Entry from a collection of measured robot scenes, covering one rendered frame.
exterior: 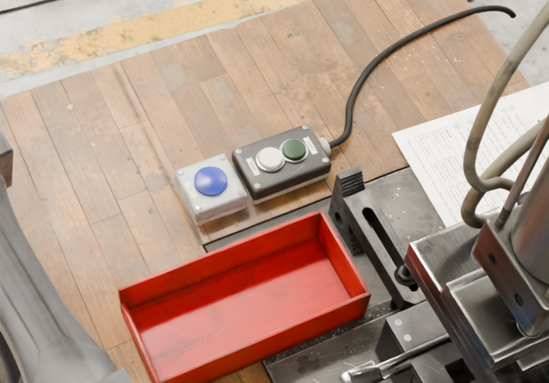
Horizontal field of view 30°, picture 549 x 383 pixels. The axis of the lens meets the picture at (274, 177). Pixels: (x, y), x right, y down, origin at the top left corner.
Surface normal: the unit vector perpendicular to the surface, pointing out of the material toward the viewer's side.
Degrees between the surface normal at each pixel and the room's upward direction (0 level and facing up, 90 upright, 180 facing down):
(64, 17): 0
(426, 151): 2
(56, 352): 19
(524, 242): 90
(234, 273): 0
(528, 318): 90
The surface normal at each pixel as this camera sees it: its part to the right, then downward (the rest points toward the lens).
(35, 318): 0.26, -0.29
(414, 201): 0.07, -0.54
